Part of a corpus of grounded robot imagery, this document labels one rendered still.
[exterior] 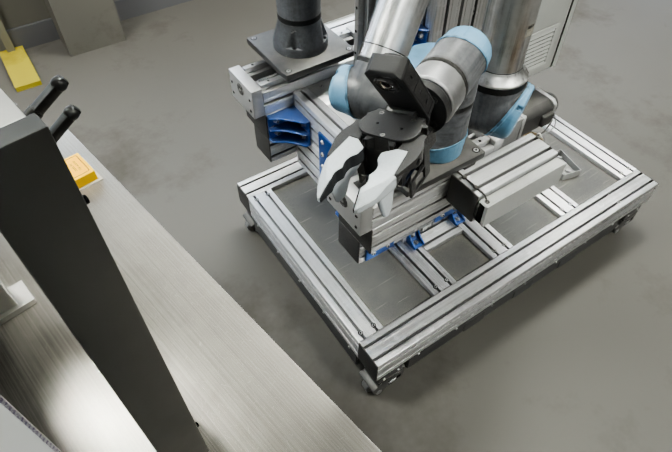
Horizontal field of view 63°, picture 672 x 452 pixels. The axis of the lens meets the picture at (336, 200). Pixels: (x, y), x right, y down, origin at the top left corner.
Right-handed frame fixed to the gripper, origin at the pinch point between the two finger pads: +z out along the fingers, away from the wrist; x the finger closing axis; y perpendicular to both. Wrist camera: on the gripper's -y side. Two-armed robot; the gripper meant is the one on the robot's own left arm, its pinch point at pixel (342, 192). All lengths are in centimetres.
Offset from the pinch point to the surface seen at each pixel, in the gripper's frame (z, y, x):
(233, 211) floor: -71, 110, 106
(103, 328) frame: 23.7, -2.5, 8.0
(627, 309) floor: -103, 130, -37
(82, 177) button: -5, 23, 62
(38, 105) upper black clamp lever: 14.8, -15.6, 17.9
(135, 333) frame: 21.9, 0.7, 7.9
